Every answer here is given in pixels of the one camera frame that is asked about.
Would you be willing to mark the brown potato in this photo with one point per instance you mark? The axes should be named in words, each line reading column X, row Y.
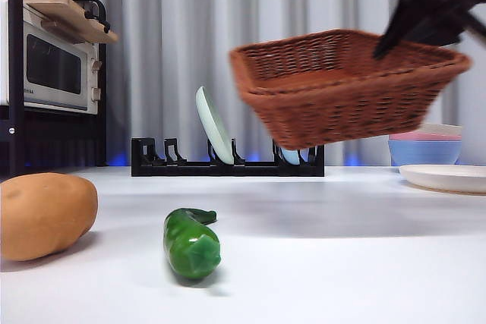
column 41, row 217

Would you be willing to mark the black shelf frame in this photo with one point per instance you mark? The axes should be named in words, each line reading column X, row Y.
column 16, row 73

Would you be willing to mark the white toaster oven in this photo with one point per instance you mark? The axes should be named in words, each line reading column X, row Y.
column 55, row 70

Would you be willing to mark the pink bowl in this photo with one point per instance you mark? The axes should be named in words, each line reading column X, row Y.
column 436, row 137

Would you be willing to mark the cream bowl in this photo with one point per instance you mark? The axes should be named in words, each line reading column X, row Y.
column 444, row 129

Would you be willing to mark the black dish rack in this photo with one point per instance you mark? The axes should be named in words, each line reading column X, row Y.
column 190, row 170

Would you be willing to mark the pale blue plate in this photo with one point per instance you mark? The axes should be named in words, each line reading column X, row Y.
column 289, row 155

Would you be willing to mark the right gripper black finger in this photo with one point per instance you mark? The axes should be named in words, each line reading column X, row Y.
column 436, row 32
column 402, row 13

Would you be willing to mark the white flat plate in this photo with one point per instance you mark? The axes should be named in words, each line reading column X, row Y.
column 444, row 178

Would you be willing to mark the blue bowl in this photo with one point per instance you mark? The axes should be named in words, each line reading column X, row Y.
column 425, row 151

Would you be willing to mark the grey curtain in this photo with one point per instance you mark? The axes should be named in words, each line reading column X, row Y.
column 171, row 35

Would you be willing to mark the green cucumber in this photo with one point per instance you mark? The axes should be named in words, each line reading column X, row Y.
column 190, row 248

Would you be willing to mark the brown wicker basket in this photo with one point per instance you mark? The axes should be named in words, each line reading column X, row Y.
column 341, row 111

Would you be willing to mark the pale green plate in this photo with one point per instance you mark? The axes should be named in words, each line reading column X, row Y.
column 214, row 126

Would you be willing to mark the wooden cutting board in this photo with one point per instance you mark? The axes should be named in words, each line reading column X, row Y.
column 68, row 11

